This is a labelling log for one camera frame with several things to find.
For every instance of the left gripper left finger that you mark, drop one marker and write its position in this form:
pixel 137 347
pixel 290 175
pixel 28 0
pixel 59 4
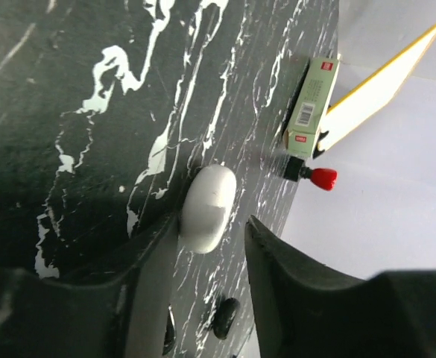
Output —
pixel 116 306

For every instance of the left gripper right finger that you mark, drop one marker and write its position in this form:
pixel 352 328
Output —
pixel 303 308

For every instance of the black earbud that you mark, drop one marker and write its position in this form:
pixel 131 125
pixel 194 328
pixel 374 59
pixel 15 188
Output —
pixel 224 317

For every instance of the white earbud charging case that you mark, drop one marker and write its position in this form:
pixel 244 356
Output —
pixel 207 207

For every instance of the red emergency button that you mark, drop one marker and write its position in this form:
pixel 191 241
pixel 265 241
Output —
pixel 323 178

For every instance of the white cardboard box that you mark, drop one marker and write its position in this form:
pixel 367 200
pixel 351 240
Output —
pixel 303 129

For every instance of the white board yellow frame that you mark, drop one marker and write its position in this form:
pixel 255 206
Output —
pixel 372 94

